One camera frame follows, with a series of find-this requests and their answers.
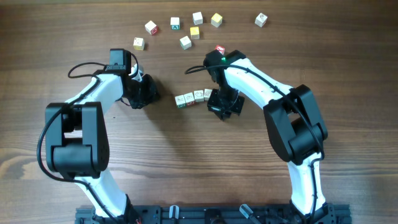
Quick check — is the wooden block green letter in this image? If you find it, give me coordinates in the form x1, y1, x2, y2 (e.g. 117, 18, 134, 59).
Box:
170, 17, 180, 30

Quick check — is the left camera cable black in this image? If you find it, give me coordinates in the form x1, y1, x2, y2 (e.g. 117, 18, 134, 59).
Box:
37, 62, 119, 223

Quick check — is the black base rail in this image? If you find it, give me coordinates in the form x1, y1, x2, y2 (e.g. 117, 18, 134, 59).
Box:
75, 203, 353, 224

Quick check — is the wooden block red side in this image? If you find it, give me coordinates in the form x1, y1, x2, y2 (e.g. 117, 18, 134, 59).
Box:
144, 21, 159, 35

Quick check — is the wooden block yellow side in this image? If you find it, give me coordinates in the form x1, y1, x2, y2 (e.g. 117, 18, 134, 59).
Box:
133, 37, 145, 50

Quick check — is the wooden block red bottom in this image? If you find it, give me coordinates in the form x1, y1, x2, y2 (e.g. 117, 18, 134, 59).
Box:
184, 92, 195, 106

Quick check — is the wooden block picture top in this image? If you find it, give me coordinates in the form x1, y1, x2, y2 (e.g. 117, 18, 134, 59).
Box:
203, 89, 213, 101

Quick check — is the wooden block red Y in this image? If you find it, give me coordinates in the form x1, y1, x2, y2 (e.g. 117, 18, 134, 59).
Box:
215, 45, 225, 55

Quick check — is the plain wooden block top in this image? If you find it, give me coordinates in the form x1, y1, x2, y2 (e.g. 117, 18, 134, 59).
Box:
192, 12, 203, 25

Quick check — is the wooden block green trim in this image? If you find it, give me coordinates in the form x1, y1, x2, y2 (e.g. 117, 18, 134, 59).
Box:
180, 36, 192, 50

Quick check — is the small yellow letter block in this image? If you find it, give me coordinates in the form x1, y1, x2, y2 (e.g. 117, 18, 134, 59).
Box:
190, 27, 200, 40

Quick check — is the wooden block red trim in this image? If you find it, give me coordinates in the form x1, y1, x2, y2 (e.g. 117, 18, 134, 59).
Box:
175, 95, 187, 108

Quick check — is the wooden block red picture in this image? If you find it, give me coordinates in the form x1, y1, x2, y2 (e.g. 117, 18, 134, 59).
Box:
193, 90, 205, 103

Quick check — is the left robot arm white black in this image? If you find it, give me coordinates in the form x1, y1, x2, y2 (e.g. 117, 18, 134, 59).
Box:
37, 49, 160, 223

